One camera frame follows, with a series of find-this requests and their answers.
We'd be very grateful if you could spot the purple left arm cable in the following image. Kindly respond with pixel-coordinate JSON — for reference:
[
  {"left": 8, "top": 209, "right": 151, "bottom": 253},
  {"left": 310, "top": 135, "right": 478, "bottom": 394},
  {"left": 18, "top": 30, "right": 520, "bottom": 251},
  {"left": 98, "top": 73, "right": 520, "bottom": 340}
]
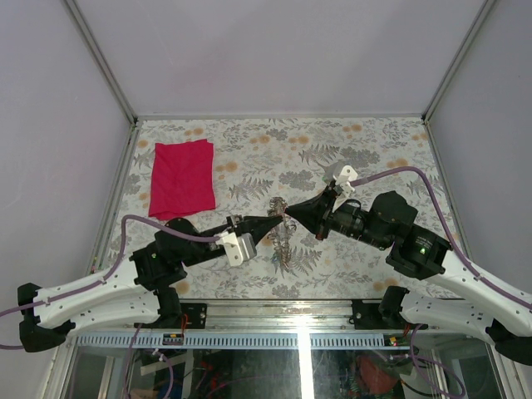
[{"left": 0, "top": 214, "right": 228, "bottom": 352}]

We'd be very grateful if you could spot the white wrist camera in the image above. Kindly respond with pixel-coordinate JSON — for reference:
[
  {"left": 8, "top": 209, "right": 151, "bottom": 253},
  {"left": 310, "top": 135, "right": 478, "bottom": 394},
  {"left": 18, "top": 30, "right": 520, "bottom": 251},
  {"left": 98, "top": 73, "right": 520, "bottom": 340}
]
[
  {"left": 215, "top": 232, "right": 257, "bottom": 267},
  {"left": 332, "top": 164, "right": 358, "bottom": 197}
]

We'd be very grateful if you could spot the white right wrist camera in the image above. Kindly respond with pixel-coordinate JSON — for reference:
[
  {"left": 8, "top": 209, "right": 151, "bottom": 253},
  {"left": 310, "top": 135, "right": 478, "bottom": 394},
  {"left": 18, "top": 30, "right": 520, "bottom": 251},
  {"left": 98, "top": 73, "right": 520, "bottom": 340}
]
[{"left": 332, "top": 164, "right": 358, "bottom": 197}]

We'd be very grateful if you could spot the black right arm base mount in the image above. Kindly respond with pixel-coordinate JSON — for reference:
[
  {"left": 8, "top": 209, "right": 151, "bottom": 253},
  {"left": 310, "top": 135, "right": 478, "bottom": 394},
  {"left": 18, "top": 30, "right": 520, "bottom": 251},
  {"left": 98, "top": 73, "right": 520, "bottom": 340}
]
[{"left": 348, "top": 299, "right": 403, "bottom": 331}]

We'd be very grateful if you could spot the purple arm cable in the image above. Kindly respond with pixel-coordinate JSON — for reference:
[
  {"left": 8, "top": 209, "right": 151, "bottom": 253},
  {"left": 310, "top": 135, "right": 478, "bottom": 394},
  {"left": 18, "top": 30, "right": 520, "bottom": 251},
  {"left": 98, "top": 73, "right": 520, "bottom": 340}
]
[
  {"left": 351, "top": 165, "right": 532, "bottom": 311},
  {"left": 0, "top": 214, "right": 228, "bottom": 352}
]

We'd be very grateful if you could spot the aluminium front rail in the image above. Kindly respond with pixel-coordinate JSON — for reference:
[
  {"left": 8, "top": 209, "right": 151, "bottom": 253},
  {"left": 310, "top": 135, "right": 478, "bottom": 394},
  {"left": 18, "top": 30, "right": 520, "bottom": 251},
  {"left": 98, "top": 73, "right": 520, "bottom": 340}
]
[{"left": 64, "top": 298, "right": 510, "bottom": 332}]

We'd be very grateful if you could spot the red folded cloth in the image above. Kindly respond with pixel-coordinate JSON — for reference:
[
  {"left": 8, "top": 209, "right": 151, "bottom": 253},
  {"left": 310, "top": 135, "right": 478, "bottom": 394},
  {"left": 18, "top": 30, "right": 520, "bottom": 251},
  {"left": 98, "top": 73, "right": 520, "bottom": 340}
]
[{"left": 149, "top": 139, "right": 216, "bottom": 221}]

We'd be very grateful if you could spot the grey metal key organiser ring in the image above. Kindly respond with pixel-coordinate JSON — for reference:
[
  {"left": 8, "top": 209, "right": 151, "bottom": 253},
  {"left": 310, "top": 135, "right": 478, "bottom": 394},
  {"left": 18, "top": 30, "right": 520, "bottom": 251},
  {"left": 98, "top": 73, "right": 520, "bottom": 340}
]
[{"left": 265, "top": 197, "right": 298, "bottom": 267}]

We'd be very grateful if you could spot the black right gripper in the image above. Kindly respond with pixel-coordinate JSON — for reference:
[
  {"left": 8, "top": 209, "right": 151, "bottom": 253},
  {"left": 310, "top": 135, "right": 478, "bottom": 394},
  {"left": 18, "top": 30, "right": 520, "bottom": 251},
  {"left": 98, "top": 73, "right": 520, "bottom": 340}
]
[{"left": 285, "top": 184, "right": 391, "bottom": 250}]

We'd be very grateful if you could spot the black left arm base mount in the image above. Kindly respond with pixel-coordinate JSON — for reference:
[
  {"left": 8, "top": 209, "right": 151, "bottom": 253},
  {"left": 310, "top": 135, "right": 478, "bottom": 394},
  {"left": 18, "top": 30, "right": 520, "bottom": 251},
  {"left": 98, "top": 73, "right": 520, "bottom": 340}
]
[{"left": 164, "top": 303, "right": 208, "bottom": 330}]

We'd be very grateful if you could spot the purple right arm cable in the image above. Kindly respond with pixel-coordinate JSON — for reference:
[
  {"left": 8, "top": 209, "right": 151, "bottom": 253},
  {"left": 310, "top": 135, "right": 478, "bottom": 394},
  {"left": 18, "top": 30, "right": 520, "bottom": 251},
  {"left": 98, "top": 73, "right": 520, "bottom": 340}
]
[{"left": 351, "top": 165, "right": 532, "bottom": 311}]

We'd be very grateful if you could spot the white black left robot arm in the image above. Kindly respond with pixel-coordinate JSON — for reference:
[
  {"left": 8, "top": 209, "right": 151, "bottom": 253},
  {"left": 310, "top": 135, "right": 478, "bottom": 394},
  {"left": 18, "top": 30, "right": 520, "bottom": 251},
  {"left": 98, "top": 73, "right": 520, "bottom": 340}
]
[{"left": 17, "top": 215, "right": 282, "bottom": 352}]

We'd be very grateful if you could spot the floral table mat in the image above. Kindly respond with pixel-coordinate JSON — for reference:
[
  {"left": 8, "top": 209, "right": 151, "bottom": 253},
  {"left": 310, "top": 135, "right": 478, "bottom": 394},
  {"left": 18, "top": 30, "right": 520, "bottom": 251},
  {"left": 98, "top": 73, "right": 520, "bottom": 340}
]
[{"left": 117, "top": 117, "right": 455, "bottom": 299}]

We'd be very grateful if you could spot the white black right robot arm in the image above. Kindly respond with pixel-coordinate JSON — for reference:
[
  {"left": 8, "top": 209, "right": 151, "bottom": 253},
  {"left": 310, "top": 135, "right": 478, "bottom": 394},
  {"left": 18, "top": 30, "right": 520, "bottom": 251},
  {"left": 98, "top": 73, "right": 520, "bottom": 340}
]
[{"left": 286, "top": 191, "right": 531, "bottom": 365}]

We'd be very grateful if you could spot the white slotted cable duct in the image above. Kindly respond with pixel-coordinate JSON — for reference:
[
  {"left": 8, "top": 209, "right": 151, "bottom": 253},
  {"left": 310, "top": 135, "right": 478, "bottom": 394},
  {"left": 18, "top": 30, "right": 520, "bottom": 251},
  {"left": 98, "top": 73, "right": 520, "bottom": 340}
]
[{"left": 76, "top": 332, "right": 408, "bottom": 350}]

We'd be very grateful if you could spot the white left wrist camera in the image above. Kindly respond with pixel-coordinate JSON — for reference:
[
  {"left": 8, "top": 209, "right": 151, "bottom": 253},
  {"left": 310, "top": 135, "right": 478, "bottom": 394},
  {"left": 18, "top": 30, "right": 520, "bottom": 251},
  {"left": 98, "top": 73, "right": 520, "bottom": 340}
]
[{"left": 215, "top": 232, "right": 257, "bottom": 267}]

